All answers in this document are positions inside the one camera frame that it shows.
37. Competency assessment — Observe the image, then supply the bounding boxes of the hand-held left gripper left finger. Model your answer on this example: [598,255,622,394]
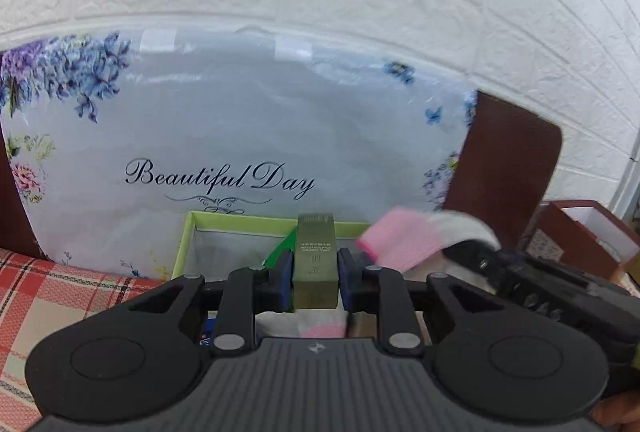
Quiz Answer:
[127,249,297,357]

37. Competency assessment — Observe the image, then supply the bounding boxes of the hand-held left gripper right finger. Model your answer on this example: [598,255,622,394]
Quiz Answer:
[337,248,507,357]

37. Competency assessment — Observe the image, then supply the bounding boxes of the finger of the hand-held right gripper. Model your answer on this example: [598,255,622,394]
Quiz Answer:
[442,239,506,295]

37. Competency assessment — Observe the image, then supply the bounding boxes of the olive gold slim box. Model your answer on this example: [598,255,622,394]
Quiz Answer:
[292,212,340,311]

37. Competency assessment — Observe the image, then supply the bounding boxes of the white pink work glove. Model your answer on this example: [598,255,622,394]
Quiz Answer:
[357,207,501,273]
[257,312,351,341]

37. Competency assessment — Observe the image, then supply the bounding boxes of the green cardboard box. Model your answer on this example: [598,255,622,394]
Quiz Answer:
[170,211,386,343]

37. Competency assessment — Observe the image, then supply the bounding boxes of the small green box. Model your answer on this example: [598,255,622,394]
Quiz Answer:
[262,232,301,271]

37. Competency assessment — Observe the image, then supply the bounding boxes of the brown cardboard box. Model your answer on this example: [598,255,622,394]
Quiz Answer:
[517,199,640,284]

